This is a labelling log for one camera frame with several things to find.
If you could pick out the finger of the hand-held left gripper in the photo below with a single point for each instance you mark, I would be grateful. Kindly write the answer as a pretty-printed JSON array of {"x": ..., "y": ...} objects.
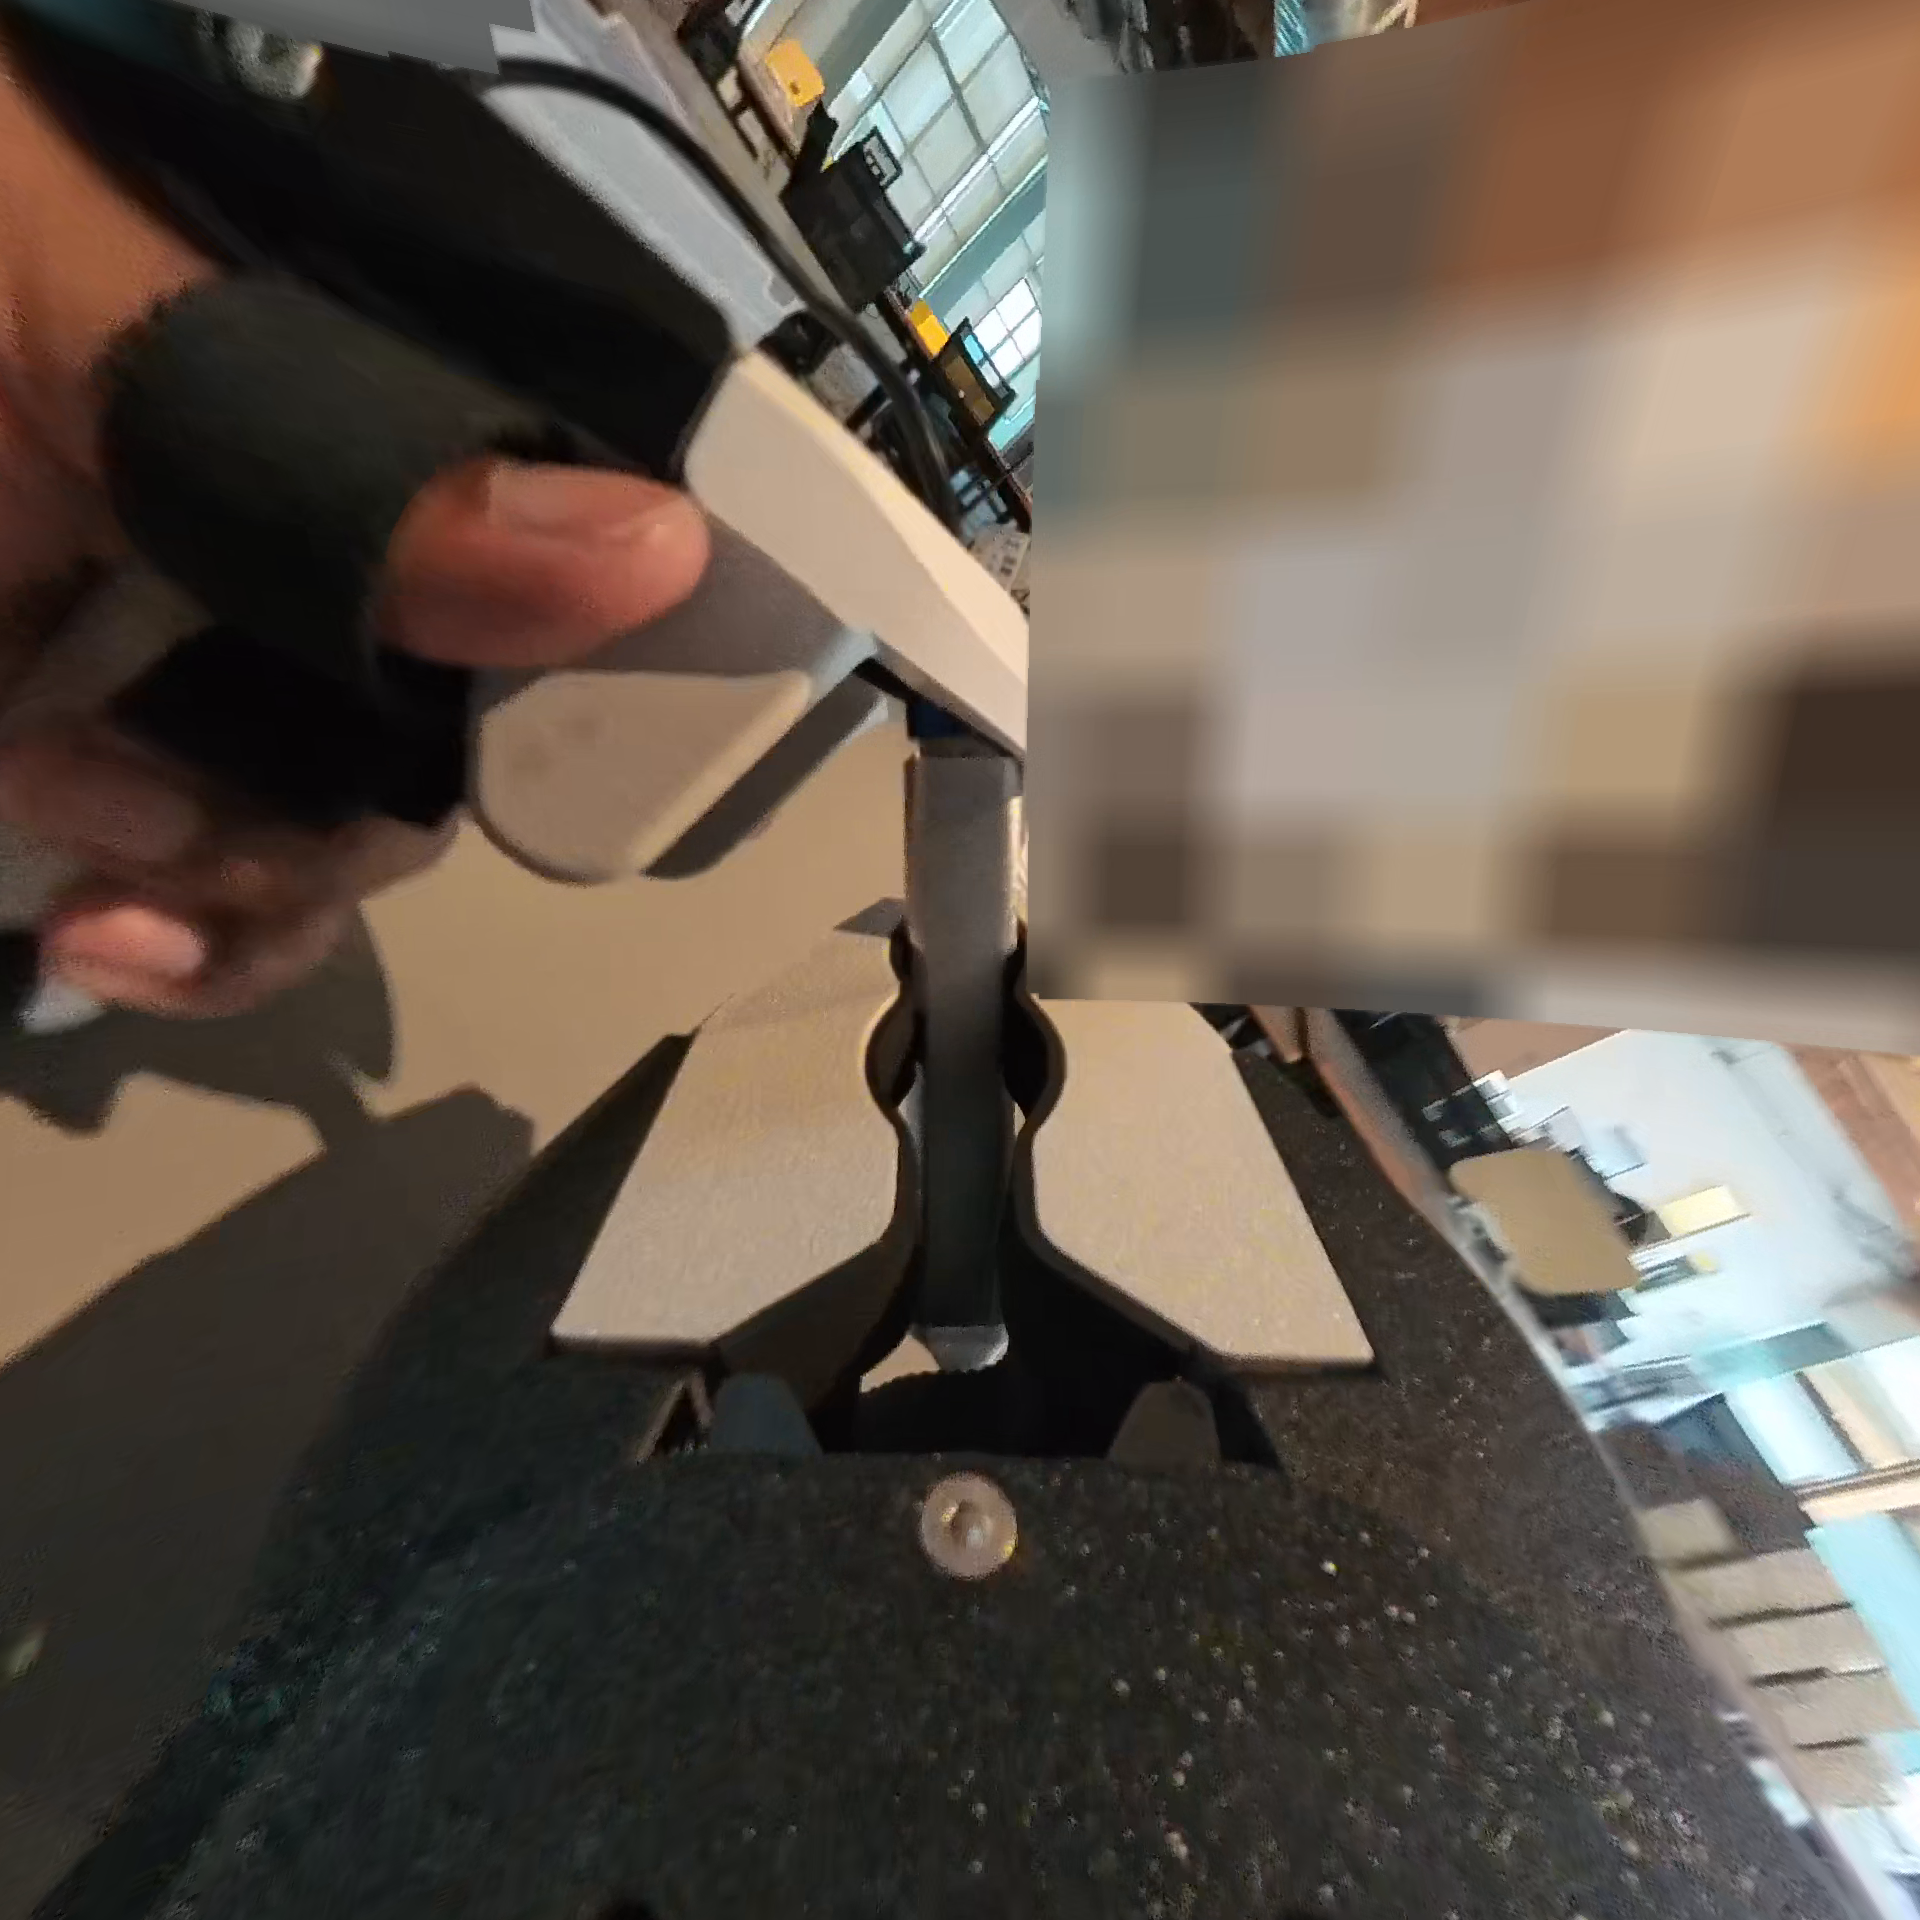
[
  {"x": 632, "y": 764},
  {"x": 871, "y": 555}
]

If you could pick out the black office chair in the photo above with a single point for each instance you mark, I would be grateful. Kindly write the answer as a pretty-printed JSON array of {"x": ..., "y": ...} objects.
[
  {"x": 858, "y": 216},
  {"x": 969, "y": 378}
]

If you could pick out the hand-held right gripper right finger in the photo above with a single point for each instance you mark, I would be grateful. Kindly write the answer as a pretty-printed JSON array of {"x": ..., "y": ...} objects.
[{"x": 1187, "y": 1200}]

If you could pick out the beige board stand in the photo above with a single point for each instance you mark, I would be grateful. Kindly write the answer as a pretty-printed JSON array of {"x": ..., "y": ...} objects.
[{"x": 1547, "y": 1223}]

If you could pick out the silver usb hub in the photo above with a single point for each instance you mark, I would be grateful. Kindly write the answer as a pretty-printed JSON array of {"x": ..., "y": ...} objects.
[{"x": 960, "y": 933}]

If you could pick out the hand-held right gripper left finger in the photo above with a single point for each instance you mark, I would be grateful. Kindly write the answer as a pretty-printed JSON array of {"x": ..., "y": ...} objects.
[{"x": 748, "y": 1188}]

